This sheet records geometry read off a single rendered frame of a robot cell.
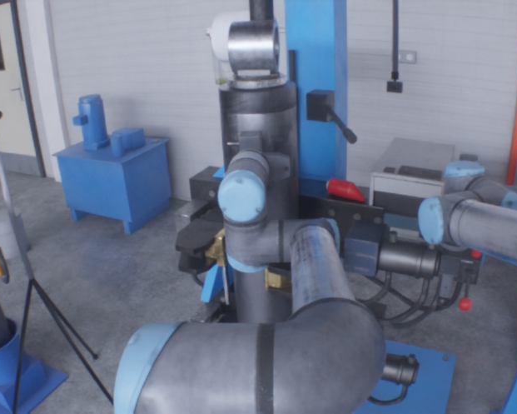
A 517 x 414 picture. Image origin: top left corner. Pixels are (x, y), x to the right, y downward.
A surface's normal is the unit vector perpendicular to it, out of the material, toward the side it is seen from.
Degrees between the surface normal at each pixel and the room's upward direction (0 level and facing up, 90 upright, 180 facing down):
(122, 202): 90
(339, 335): 25
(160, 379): 43
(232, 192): 85
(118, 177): 90
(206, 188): 90
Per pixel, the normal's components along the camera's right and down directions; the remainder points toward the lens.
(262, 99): 0.17, 0.43
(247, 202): -0.08, 0.36
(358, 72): -0.44, 0.41
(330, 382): 0.43, -0.19
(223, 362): -0.06, -0.64
